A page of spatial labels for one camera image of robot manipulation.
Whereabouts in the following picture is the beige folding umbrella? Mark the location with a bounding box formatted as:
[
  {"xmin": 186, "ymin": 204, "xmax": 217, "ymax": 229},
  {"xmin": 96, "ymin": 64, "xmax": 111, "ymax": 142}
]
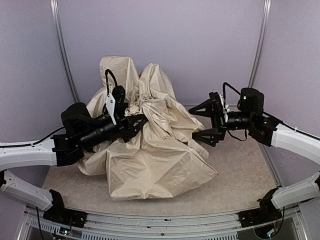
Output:
[{"xmin": 77, "ymin": 56, "xmax": 217, "ymax": 200}]

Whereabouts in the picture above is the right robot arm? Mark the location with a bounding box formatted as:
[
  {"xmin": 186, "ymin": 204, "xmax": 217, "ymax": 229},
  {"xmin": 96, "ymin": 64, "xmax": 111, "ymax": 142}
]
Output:
[{"xmin": 188, "ymin": 87, "xmax": 320, "ymax": 218}]

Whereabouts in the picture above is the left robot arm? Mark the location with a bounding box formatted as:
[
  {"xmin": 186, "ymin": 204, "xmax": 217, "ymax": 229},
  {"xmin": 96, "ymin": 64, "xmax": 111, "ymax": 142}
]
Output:
[{"xmin": 0, "ymin": 102, "xmax": 148, "ymax": 214}]

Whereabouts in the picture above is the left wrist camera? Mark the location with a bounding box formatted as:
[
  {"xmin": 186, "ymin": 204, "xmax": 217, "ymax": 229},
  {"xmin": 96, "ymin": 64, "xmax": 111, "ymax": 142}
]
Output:
[{"xmin": 105, "ymin": 85, "xmax": 126, "ymax": 126}]

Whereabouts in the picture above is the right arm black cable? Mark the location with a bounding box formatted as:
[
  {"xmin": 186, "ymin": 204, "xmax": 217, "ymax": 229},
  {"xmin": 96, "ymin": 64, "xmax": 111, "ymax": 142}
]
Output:
[{"xmin": 222, "ymin": 81, "xmax": 242, "ymax": 106}]

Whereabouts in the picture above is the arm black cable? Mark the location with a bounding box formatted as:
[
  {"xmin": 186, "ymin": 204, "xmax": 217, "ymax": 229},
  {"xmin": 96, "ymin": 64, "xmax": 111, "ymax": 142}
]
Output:
[
  {"xmin": 222, "ymin": 81, "xmax": 242, "ymax": 106},
  {"xmin": 104, "ymin": 68, "xmax": 119, "ymax": 97}
]

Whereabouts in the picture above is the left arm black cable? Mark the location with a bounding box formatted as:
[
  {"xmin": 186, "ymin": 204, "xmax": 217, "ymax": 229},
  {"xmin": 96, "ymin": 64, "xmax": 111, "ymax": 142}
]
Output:
[{"xmin": 104, "ymin": 68, "xmax": 119, "ymax": 97}]

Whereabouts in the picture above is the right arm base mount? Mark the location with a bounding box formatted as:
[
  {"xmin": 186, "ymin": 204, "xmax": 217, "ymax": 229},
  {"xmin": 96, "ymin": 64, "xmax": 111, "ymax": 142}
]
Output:
[{"xmin": 238, "ymin": 207, "xmax": 282, "ymax": 228}]

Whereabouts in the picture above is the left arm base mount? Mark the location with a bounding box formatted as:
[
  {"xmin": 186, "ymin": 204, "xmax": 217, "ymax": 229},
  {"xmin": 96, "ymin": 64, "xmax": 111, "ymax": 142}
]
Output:
[{"xmin": 43, "ymin": 206, "xmax": 88, "ymax": 228}]

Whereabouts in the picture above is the right aluminium corner post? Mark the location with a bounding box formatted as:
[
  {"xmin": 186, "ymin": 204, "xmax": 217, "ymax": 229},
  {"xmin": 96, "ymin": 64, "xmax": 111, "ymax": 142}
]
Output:
[{"xmin": 248, "ymin": 0, "xmax": 272, "ymax": 88}]

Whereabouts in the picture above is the aluminium corner post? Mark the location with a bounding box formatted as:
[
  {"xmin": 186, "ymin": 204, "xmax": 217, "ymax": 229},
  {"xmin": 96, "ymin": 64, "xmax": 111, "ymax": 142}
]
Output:
[
  {"xmin": 50, "ymin": 0, "xmax": 80, "ymax": 103},
  {"xmin": 248, "ymin": 0, "xmax": 272, "ymax": 88}
]

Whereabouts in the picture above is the aluminium front rail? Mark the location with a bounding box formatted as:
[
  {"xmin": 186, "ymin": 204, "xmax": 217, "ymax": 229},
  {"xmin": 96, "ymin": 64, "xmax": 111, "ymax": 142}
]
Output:
[{"xmin": 15, "ymin": 205, "xmax": 309, "ymax": 240}]

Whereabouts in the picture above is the left aluminium corner post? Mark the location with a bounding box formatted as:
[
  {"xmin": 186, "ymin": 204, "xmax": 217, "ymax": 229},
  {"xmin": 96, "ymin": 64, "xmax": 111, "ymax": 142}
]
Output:
[{"xmin": 50, "ymin": 0, "xmax": 80, "ymax": 103}]

